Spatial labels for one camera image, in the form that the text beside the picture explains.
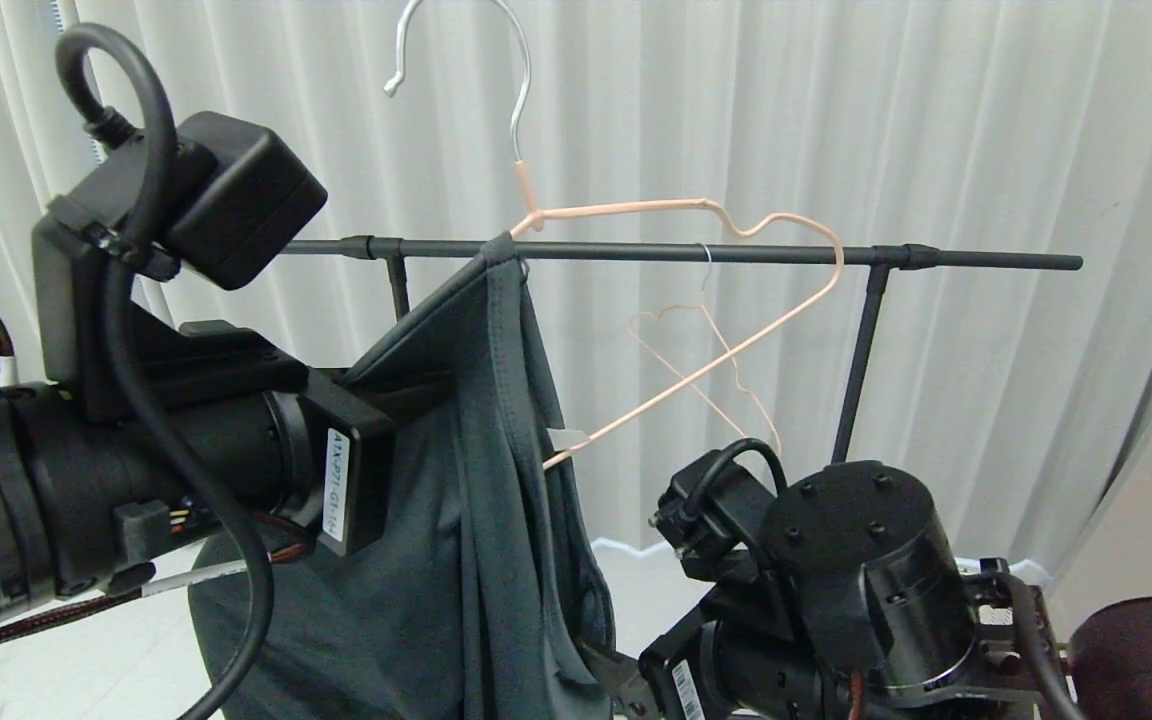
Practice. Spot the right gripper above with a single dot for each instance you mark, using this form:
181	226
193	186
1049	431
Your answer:
726	660

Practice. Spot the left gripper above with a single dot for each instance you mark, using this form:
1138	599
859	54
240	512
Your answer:
186	450

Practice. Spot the dark grey T-shirt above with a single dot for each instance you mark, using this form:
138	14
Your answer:
496	560

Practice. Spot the pink clothes hanger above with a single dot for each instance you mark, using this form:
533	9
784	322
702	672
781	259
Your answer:
705	290
526	190

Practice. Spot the black clothes rack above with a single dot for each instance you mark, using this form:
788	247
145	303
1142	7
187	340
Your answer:
636	252

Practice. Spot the white curtain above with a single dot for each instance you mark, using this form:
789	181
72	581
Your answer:
936	120

